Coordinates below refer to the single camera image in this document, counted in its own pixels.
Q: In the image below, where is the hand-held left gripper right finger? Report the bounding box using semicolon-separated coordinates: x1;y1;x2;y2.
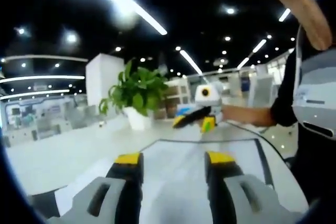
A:
204;151;305;224

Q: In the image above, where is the person's black clothed torso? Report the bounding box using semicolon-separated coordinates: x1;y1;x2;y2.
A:
270;24;336;190

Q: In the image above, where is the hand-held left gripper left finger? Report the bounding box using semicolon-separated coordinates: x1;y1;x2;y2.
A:
49;152;144;224

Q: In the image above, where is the row of grey office partitions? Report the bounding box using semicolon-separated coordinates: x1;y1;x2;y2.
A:
4;98;89;143

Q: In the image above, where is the white grey chest device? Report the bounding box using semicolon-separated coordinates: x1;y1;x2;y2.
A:
292;28;336;141

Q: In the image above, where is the white square pillar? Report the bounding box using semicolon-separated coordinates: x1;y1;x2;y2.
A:
86;52;125;109

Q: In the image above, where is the person's neck and chin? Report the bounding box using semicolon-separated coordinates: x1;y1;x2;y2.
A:
246;0;333;51

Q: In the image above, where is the green plant in white pot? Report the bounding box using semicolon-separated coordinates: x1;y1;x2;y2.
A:
99;58;169;131

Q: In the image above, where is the straight ceiling strip light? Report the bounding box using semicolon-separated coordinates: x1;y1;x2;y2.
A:
237;57;250;70
179;49;203;77
251;39;267;53
278;8;291;23

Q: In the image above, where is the grey brown shelf unit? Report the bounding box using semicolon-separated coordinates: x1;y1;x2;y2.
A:
161;78;196;120

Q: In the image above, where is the long curved ceiling light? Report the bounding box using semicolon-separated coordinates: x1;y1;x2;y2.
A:
62;0;168;36

